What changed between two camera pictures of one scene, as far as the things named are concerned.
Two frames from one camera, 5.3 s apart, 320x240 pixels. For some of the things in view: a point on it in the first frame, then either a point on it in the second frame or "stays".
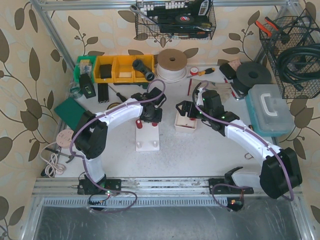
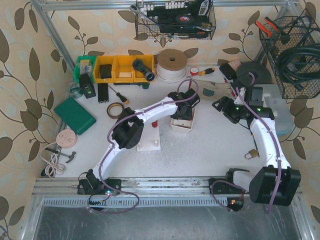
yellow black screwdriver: [207, 71] stays
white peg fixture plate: [147, 137] stays
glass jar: [75, 90] stays
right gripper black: [189, 109] → [225, 108]
